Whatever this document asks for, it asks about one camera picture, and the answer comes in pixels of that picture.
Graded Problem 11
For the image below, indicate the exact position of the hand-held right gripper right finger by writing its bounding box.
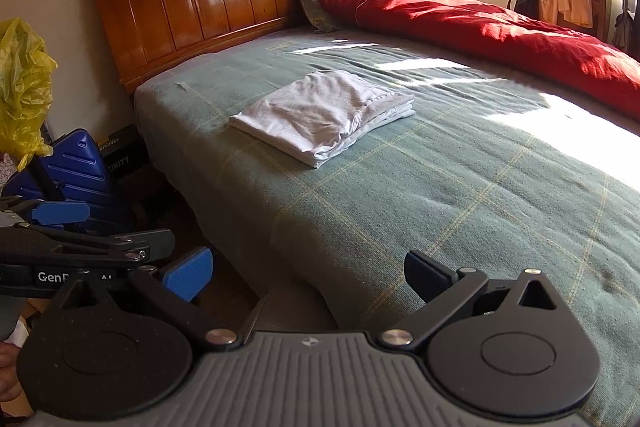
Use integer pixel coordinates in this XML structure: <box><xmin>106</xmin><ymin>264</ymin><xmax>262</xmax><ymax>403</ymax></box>
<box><xmin>376</xmin><ymin>249</ymin><xmax>558</xmax><ymax>354</ymax></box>

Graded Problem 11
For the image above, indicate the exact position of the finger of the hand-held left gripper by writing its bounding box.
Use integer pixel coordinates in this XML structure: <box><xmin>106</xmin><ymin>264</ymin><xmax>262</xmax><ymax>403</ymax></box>
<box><xmin>0</xmin><ymin>197</ymin><xmax>92</xmax><ymax>228</ymax></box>
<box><xmin>0</xmin><ymin>227</ymin><xmax>176</xmax><ymax>264</ymax></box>

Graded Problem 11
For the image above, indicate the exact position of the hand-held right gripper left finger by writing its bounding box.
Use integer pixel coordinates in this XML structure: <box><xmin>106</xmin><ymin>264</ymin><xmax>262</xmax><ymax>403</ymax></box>
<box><xmin>60</xmin><ymin>246</ymin><xmax>241</xmax><ymax>353</ymax></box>

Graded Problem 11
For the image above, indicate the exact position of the white printed T-shirt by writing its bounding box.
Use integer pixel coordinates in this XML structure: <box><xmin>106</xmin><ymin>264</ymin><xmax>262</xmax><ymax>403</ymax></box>
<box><xmin>229</xmin><ymin>69</ymin><xmax>417</xmax><ymax>169</ymax></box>

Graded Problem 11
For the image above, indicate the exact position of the person's left hand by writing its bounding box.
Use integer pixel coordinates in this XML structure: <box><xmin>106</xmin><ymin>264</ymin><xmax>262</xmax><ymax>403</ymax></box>
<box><xmin>0</xmin><ymin>340</ymin><xmax>24</xmax><ymax>406</ymax></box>

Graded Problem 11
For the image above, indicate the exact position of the blue hard case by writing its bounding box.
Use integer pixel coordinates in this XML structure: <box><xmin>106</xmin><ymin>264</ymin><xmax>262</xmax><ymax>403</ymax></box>
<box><xmin>2</xmin><ymin>129</ymin><xmax>131</xmax><ymax>233</ymax></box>

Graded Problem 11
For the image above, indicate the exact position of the black cardboard box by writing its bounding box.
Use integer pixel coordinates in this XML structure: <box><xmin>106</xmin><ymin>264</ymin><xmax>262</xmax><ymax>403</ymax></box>
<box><xmin>95</xmin><ymin>124</ymin><xmax>151</xmax><ymax>178</ymax></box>

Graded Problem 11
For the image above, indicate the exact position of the yellow plastic bag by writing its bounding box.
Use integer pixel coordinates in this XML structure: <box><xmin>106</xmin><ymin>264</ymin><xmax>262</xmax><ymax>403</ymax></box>
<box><xmin>0</xmin><ymin>18</ymin><xmax>58</xmax><ymax>172</ymax></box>

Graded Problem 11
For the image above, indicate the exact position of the red duvet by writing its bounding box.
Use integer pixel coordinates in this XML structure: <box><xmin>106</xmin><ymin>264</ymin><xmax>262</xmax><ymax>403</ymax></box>
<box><xmin>320</xmin><ymin>0</ymin><xmax>640</xmax><ymax>120</ymax></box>

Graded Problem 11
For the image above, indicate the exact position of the black jacket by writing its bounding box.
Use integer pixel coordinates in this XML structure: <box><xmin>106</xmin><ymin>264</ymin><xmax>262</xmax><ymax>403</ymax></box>
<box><xmin>612</xmin><ymin>0</ymin><xmax>640</xmax><ymax>52</ymax></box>

